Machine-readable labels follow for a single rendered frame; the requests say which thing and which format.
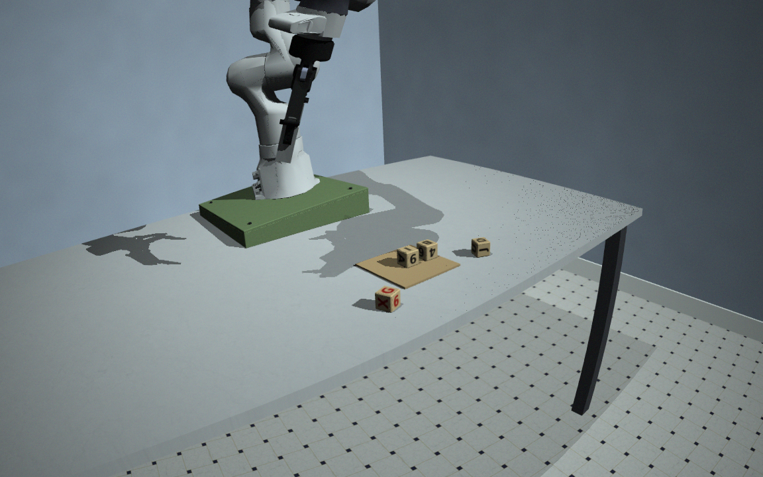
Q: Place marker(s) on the tan square mat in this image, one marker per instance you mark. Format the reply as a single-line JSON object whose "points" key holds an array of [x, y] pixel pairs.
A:
{"points": [[386, 267]]}

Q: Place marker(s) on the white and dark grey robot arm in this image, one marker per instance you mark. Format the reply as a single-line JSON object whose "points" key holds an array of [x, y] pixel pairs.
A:
{"points": [[255, 78]]}

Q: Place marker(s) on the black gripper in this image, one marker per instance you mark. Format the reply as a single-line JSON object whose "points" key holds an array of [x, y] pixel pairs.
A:
{"points": [[309, 51]]}

